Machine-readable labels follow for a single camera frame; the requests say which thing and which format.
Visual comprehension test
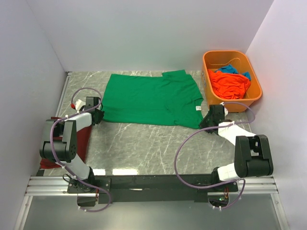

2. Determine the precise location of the green t shirt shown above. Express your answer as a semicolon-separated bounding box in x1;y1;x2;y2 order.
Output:
102;70;203;129

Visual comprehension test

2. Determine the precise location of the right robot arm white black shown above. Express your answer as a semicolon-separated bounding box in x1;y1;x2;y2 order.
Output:
199;103;274;191

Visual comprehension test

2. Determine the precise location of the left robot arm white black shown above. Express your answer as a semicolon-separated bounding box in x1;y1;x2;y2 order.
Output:
39;97;104;193

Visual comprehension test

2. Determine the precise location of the folded dark red t shirt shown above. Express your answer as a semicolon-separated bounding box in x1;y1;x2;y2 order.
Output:
39;117;92;169

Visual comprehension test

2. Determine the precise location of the orange t shirt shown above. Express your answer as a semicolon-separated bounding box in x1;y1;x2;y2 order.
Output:
208;70;251;100

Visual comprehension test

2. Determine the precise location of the blue t shirt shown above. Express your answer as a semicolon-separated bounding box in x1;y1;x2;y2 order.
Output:
215;64;251;81

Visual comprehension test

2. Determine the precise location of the orange plastic basket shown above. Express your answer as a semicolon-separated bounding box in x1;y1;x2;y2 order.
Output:
202;50;262;113

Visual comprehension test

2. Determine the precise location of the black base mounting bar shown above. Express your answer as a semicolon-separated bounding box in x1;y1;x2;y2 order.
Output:
67;174;238;207

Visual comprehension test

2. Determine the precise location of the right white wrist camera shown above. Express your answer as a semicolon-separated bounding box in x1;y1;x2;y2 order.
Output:
220;102;229;116

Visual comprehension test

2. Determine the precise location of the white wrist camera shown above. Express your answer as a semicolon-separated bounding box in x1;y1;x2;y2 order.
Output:
220;102;229;116
71;99;86;111

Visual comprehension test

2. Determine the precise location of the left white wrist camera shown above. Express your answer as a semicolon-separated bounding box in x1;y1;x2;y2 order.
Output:
71;99;86;111

